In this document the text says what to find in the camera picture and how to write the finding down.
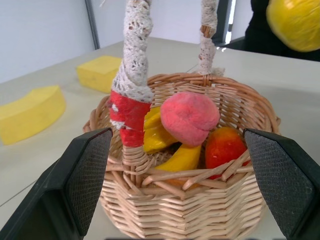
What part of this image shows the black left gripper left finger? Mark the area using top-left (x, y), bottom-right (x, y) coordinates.
top-left (0, 127), bottom-right (114, 240)

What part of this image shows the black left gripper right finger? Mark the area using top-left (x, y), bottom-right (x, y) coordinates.
top-left (242, 128), bottom-right (320, 240)

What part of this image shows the yellow round fruit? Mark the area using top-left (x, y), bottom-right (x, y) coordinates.
top-left (265, 0), bottom-right (320, 53)

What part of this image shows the red orange mango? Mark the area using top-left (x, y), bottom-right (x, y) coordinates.
top-left (204, 126), bottom-right (251, 180)

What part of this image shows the curved yellow foam block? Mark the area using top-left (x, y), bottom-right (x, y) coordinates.
top-left (0, 84), bottom-right (67, 146)

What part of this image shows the yellow carambola fruit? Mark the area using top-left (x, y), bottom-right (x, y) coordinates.
top-left (143, 106), bottom-right (180, 154)

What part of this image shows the yellow banana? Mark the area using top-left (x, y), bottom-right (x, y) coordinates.
top-left (154, 143), bottom-right (202, 173)

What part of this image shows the pink peach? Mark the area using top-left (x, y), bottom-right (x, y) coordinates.
top-left (160, 91), bottom-right (221, 148)

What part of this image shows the rectangular yellow foam block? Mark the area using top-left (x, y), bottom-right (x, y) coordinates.
top-left (76, 55), bottom-right (123, 94)

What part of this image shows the person in black clothing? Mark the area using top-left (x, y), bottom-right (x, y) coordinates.
top-left (243, 0), bottom-right (320, 62)

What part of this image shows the grey metal conduit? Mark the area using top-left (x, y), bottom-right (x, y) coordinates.
top-left (84, 0), bottom-right (101, 50)

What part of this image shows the wicker basket with lace handle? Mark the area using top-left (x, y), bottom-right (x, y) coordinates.
top-left (82, 0), bottom-right (282, 240)

